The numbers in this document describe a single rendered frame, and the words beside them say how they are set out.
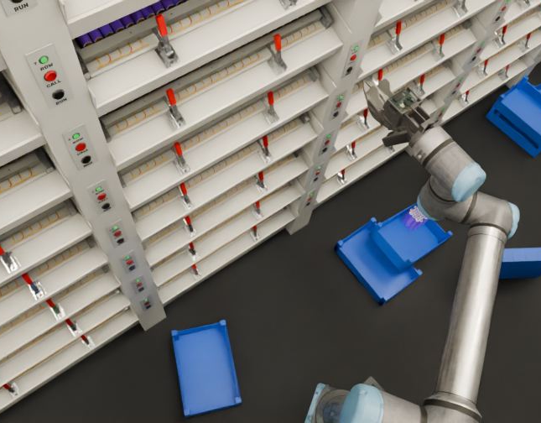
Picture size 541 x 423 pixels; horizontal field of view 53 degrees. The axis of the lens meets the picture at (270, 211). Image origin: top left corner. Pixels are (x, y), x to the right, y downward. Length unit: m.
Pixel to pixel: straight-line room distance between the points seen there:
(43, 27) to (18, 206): 0.42
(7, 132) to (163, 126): 0.33
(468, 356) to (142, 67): 0.87
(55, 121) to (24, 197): 0.23
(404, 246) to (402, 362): 0.46
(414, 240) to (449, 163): 1.09
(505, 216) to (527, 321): 1.10
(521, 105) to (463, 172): 1.63
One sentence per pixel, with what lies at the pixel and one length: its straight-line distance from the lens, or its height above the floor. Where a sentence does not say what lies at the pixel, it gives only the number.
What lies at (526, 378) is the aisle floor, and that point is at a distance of 2.41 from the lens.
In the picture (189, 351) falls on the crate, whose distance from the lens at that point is 2.13.
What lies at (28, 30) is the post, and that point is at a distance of 0.83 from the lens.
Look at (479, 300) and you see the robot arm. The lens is 1.31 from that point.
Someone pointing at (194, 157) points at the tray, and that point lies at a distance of 1.35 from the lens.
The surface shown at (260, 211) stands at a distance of 1.90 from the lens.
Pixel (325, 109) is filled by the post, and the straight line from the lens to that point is 1.55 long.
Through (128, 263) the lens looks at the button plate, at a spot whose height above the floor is 0.67.
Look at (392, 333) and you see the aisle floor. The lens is 2.24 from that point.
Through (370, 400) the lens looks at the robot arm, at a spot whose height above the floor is 0.98.
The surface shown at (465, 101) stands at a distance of 2.63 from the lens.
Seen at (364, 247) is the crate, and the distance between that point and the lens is 2.33.
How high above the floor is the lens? 2.09
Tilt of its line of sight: 63 degrees down
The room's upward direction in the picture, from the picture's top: 10 degrees clockwise
